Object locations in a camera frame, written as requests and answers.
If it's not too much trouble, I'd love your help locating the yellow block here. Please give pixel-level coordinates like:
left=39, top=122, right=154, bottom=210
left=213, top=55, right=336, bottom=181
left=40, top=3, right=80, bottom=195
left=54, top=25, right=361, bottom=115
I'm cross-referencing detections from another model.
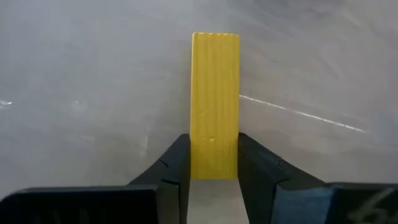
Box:
left=190, top=32, right=240, bottom=180

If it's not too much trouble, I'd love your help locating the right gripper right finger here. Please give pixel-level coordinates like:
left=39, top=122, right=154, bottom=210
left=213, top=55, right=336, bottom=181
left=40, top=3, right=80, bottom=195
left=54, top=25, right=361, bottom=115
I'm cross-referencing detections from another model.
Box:
left=238, top=133, right=398, bottom=224

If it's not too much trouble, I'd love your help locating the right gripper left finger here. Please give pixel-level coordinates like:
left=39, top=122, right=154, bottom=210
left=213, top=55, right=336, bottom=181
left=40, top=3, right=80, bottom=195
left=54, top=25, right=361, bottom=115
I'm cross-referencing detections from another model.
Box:
left=0, top=133, right=192, bottom=224

